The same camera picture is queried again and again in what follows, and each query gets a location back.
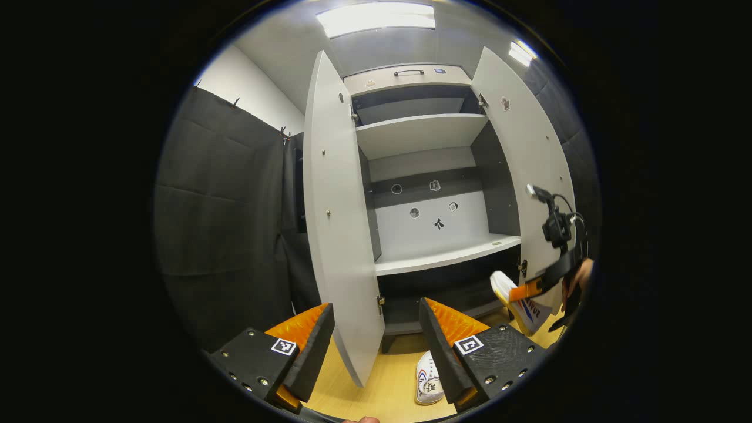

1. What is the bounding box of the white shoe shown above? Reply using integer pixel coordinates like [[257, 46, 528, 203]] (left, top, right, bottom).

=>
[[415, 351, 445, 406], [490, 270, 554, 337]]

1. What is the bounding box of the dark grey cabinet shelf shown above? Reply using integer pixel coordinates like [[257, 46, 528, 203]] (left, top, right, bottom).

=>
[[382, 294, 506, 337]]

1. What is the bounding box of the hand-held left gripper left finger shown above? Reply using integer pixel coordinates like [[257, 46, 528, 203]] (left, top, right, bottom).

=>
[[207, 303, 335, 412]]

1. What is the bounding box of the ceiling light panel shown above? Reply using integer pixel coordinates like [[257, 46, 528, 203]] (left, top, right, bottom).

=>
[[316, 2, 437, 39], [508, 40, 538, 67]]

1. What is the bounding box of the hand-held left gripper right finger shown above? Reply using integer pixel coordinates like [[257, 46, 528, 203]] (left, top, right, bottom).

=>
[[418, 297, 550, 412]]

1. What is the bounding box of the grey shoe cabinet door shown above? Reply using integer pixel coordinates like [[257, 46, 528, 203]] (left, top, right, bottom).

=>
[[470, 47, 579, 318], [303, 50, 385, 388]]

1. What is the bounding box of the grey shoe cabinet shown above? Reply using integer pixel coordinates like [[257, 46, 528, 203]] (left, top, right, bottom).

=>
[[344, 63, 523, 353]]

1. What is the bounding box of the grey cabinet drawer front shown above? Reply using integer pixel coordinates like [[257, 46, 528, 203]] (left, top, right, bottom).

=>
[[344, 63, 472, 96]]

